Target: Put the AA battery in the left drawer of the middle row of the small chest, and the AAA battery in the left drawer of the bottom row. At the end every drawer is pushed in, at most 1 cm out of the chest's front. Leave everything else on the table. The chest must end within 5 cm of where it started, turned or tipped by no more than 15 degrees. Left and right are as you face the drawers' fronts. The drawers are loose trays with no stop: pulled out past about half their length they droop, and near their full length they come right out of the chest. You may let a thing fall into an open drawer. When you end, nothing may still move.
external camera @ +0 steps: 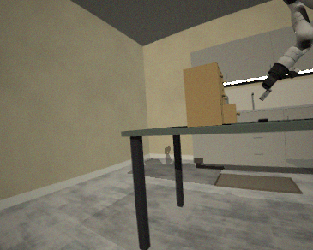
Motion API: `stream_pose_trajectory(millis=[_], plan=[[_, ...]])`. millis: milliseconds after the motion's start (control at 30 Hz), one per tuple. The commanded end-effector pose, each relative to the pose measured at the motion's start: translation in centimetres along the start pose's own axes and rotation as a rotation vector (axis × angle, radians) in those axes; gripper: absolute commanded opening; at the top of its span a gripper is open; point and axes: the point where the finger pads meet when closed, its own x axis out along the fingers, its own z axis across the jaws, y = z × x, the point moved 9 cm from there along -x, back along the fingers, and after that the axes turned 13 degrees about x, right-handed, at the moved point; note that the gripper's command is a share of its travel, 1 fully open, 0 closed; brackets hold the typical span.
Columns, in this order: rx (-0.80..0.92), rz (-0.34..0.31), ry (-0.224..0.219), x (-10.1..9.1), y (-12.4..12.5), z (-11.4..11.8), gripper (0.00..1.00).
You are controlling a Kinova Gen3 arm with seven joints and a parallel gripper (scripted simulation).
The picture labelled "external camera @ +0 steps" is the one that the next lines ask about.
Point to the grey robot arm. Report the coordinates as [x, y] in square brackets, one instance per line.
[301, 26]

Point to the small wooden chest of drawers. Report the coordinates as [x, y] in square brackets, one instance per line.
[202, 96]

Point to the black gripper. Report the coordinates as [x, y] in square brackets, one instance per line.
[282, 67]

